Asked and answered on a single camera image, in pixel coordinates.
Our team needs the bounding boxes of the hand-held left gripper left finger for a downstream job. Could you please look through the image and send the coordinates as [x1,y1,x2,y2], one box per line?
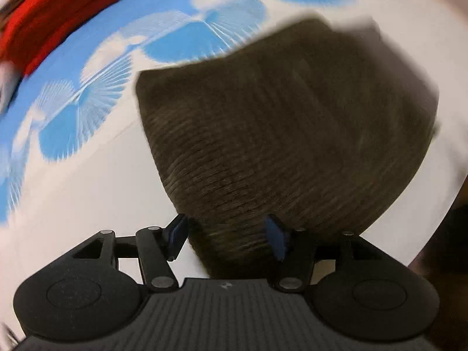
[71,214,190,294]

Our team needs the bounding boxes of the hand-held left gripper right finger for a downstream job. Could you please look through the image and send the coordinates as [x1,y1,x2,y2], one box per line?
[265,215,385,294]

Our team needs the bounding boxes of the brown corduroy pants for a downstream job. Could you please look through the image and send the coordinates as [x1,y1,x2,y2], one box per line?
[135,16,442,280]

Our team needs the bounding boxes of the blue white printed bedsheet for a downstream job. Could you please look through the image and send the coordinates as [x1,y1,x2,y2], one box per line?
[0,0,468,280]

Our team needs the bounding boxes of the red folded blanket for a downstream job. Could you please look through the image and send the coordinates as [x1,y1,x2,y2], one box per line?
[0,0,140,78]

